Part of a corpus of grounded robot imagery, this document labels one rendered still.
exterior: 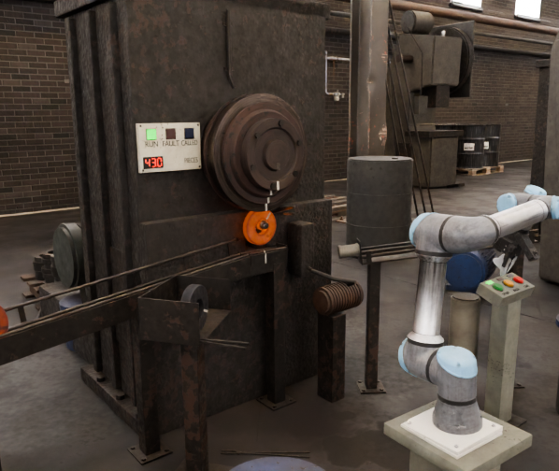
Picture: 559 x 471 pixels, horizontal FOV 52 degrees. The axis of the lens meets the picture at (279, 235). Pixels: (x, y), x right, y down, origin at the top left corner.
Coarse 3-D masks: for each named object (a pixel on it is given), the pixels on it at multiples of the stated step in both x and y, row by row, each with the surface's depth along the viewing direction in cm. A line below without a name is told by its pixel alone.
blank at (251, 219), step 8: (248, 216) 233; (256, 216) 233; (264, 216) 236; (272, 216) 239; (248, 224) 231; (272, 224) 239; (248, 232) 232; (256, 232) 235; (264, 232) 239; (272, 232) 240; (248, 240) 236; (256, 240) 235; (264, 240) 238
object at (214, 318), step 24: (168, 288) 194; (216, 288) 196; (144, 312) 176; (168, 312) 173; (192, 312) 171; (216, 312) 195; (144, 336) 178; (168, 336) 175; (192, 336) 173; (192, 360) 189; (192, 384) 191; (192, 408) 193; (192, 432) 195; (192, 456) 197
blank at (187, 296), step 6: (186, 288) 176; (192, 288) 176; (198, 288) 178; (204, 288) 182; (186, 294) 174; (192, 294) 174; (198, 294) 178; (204, 294) 183; (180, 300) 174; (186, 300) 173; (192, 300) 174; (198, 300) 182; (204, 300) 183; (204, 306) 183; (204, 312) 183; (204, 318) 184; (204, 324) 184
